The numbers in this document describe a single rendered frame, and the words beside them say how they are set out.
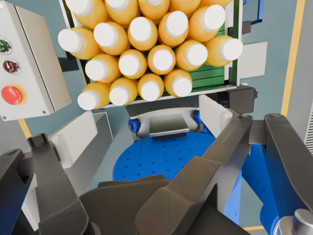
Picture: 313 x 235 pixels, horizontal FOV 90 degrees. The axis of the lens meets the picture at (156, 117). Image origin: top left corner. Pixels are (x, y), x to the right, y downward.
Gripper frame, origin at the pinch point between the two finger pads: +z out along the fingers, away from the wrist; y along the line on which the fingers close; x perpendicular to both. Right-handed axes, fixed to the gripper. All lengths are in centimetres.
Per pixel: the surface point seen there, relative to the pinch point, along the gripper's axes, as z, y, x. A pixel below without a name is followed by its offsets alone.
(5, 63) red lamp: 12.5, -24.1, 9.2
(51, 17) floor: 124, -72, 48
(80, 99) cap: 15.5, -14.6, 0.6
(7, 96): 12.5, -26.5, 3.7
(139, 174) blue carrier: 9.9, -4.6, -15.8
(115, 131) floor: 124, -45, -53
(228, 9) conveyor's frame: 33.5, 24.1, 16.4
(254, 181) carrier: 36, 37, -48
